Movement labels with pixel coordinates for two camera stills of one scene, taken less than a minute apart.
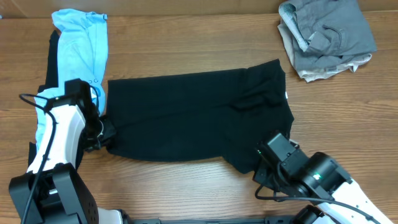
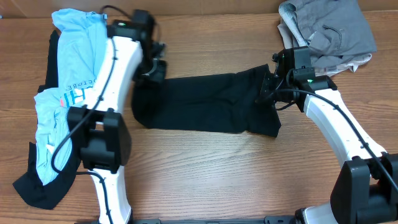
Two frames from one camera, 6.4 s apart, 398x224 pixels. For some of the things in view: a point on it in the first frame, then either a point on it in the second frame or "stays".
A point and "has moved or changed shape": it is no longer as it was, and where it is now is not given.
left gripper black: (88, 145) -> (158, 77)
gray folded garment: (324, 33) stays
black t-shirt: (226, 115) has moved or changed shape
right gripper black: (265, 168) -> (268, 86)
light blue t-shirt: (83, 53) stays
